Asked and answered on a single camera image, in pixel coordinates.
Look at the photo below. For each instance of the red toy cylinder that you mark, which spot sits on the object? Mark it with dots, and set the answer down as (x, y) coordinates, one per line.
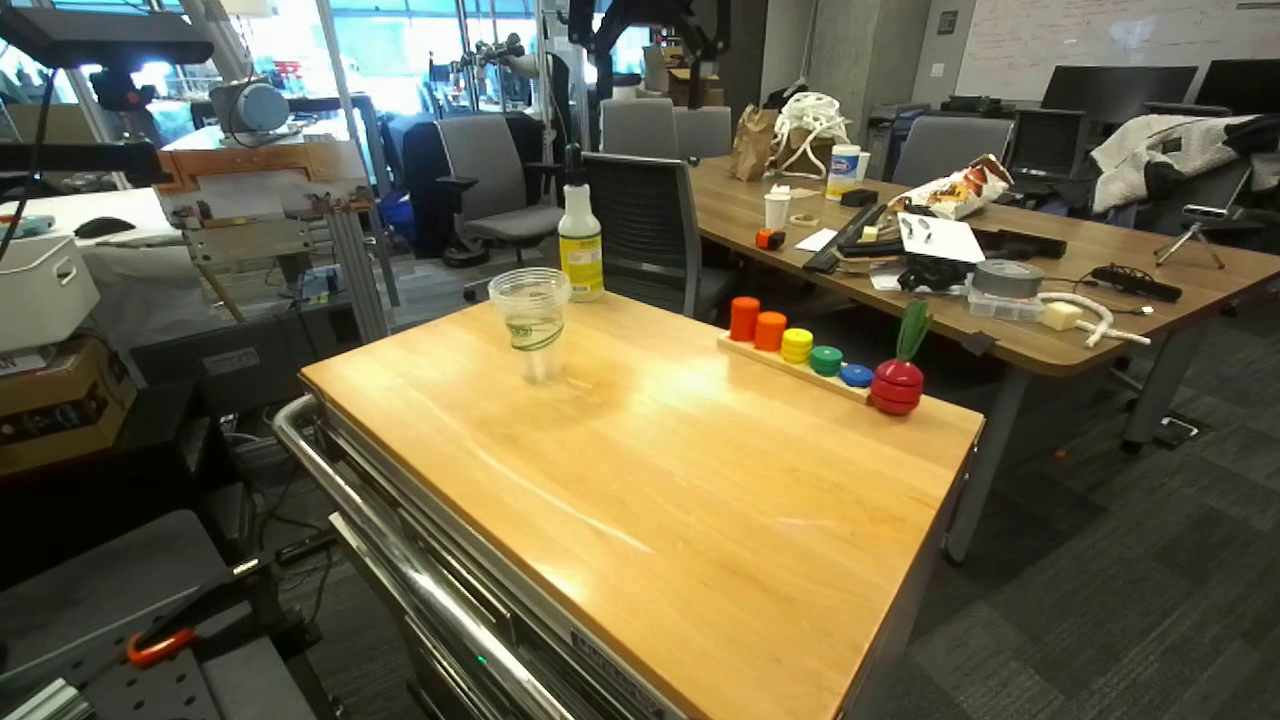
(744, 321)

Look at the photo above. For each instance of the yellow spray bottle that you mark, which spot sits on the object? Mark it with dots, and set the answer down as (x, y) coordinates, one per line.
(583, 253)

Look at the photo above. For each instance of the orange toy cylinder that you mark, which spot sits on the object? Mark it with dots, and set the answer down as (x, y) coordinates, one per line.
(769, 328)

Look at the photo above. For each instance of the dark mesh office chair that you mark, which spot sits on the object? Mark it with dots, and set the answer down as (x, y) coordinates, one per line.
(641, 215)

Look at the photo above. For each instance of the yellow toy disc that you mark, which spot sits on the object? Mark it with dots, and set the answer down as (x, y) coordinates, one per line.
(798, 346)

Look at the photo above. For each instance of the small orange object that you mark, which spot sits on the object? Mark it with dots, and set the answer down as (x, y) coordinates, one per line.
(769, 240)

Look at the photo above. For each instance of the wooden toy base strip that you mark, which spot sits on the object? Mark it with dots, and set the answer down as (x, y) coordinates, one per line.
(819, 377)

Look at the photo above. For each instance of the green toy disc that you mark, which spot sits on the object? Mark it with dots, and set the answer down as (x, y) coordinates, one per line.
(826, 360)

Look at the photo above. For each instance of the small white jar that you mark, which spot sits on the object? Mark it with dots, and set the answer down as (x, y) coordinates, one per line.
(778, 204)

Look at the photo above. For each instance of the blue toy disc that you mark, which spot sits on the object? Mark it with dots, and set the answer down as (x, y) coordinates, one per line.
(857, 375)

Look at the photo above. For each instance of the long black bar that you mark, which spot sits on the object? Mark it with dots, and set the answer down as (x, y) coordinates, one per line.
(845, 233)

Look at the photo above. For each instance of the grey office chair with armrests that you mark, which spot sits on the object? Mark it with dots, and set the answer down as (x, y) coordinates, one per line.
(485, 175)

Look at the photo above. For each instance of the brown paper bag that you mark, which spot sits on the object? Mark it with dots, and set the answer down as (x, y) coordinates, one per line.
(752, 143)

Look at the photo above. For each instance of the red apple toy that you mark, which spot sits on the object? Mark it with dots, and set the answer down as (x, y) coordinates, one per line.
(896, 384)

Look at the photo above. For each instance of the white bottle blue label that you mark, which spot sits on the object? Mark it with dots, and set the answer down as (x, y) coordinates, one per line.
(845, 167)

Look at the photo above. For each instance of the blue container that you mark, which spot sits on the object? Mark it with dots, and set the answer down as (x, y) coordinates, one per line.
(398, 219)

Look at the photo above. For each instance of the grey cart drawer cabinet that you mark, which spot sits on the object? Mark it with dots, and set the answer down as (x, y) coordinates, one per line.
(560, 652)

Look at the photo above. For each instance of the black pouch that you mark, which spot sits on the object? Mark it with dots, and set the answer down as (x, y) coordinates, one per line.
(932, 274)

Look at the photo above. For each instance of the white paper sheet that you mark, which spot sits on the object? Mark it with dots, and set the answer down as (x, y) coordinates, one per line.
(940, 239)

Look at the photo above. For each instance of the chips bag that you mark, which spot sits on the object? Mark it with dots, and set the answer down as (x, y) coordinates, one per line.
(962, 185)

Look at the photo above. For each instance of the round grey container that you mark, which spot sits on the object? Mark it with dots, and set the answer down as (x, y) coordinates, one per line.
(1009, 283)

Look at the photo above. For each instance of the flat black device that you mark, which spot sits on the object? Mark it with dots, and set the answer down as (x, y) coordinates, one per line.
(1020, 244)

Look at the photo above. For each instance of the wooden utility cart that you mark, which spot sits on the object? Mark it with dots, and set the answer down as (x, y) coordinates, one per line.
(266, 202)

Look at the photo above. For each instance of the small black monitor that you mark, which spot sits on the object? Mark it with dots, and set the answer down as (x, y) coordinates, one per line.
(1044, 143)

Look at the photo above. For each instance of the grey cylindrical device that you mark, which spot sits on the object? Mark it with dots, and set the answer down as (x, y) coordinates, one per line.
(249, 108)

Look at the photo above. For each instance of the long wooden desk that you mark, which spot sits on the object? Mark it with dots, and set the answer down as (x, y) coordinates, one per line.
(1105, 240)

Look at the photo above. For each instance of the black remote control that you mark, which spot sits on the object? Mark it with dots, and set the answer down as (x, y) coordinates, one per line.
(1135, 283)

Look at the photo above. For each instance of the large black monitor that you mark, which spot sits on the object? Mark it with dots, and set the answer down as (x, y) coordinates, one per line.
(1123, 97)
(1242, 80)

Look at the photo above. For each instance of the black computer mouse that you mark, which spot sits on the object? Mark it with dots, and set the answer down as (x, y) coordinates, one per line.
(103, 228)

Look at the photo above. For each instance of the white cloth bundle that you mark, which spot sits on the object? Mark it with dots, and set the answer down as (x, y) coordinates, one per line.
(1164, 147)

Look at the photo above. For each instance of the small black tripod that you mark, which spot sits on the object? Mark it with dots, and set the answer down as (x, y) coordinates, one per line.
(1195, 227)

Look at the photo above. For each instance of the grey metal machine base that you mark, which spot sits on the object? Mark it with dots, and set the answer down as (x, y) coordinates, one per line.
(121, 603)

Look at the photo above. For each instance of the cardboard box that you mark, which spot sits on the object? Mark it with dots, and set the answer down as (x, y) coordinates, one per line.
(63, 402)

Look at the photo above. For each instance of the white storage bin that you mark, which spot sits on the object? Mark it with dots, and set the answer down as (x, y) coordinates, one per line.
(41, 286)

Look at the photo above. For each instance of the black overhead shelf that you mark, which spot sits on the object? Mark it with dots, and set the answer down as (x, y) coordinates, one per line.
(106, 32)

